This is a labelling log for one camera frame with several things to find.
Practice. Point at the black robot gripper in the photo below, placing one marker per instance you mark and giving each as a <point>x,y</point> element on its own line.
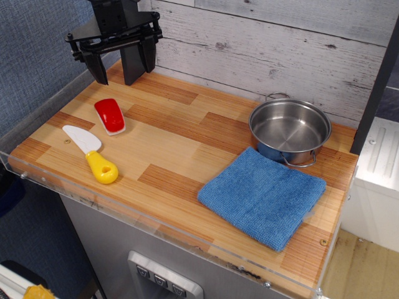
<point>117,25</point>

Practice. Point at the silver metal pot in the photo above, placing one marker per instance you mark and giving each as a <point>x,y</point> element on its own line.
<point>288,130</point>

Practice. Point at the blue folded cloth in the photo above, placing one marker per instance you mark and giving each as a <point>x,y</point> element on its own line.
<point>266,200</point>

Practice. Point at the red and white toy sushi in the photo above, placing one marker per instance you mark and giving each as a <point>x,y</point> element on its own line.
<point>111,116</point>

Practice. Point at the silver toy fridge cabinet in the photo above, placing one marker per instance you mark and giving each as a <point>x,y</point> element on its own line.
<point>133,260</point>

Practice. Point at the yellow object at bottom left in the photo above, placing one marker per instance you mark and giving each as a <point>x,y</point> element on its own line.
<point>38,292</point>

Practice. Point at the white side cabinet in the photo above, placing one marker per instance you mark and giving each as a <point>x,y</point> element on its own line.
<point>371,212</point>

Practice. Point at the clear acrylic table guard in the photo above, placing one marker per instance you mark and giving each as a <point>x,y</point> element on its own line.
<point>302,263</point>

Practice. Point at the yellow handled white toy knife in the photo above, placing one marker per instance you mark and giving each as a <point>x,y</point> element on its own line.
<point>104,171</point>

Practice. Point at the dark vertical post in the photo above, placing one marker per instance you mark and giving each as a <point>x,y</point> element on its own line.
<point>376,94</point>

